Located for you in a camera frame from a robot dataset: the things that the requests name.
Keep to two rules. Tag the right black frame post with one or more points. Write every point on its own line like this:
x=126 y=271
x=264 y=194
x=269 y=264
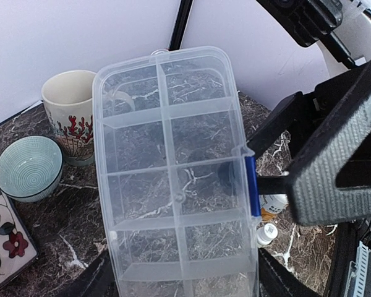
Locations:
x=180 y=25

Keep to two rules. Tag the cream mug with coral pattern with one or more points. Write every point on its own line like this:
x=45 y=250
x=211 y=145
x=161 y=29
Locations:
x=67 y=99

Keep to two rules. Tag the large orange label pill bottle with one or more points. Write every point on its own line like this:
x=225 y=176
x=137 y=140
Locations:
x=271 y=205

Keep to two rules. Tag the blue box latch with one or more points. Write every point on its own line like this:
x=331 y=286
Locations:
x=250 y=165

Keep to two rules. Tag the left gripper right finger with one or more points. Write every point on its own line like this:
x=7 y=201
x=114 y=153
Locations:
x=276 y=280

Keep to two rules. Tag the square floral ceramic plate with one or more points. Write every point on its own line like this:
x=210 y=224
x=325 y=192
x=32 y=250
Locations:
x=16 y=248

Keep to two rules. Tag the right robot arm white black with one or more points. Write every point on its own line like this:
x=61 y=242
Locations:
x=309 y=22

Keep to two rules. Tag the clear plastic pill organizer box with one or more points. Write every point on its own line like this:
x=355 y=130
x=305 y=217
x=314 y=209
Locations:
x=170 y=154

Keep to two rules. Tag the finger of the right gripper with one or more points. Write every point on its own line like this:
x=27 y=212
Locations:
x=329 y=179
x=296 y=114

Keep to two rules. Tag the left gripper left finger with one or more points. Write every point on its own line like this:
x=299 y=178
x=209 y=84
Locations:
x=93 y=281

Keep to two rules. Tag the right teal ceramic bowl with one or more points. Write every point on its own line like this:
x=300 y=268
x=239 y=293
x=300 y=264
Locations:
x=30 y=168

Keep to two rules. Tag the white slotted cable duct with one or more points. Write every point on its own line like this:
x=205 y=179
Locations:
x=357 y=273

